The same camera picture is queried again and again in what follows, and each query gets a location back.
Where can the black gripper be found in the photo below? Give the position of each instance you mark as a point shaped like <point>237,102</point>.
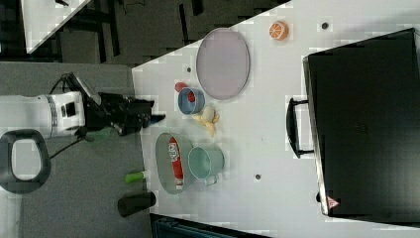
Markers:
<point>125,114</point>

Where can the red plush ketchup bottle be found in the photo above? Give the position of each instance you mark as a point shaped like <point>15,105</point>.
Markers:
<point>174,155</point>

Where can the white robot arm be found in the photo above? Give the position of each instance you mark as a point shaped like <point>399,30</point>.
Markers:
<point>76,114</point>

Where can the grey-green oval strainer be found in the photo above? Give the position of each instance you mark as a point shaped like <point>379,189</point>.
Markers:
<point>164,166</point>

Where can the blue bowl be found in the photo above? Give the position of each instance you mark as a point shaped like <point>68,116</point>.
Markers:
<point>189,108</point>

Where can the red strawberry on table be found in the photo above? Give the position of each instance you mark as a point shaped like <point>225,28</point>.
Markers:
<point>179,86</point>

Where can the red strawberry in bowl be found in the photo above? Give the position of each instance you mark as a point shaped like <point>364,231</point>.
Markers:
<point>191,97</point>

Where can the peeled toy banana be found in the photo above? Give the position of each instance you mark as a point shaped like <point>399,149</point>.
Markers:
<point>208,118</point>

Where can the green round toy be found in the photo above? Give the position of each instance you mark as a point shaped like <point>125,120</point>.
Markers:
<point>133,177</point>

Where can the mint green metal cup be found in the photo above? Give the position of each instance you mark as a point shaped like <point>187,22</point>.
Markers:
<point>206,162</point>

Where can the lilac oval plate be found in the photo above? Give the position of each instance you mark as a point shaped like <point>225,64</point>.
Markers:
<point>223,63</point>

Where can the dark cylinder object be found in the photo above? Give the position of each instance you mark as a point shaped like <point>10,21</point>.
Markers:
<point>132,204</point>

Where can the orange slice toy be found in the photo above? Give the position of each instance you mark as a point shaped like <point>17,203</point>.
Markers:
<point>279,30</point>

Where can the black toaster oven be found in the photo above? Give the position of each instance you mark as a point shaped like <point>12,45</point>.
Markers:
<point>363,103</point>

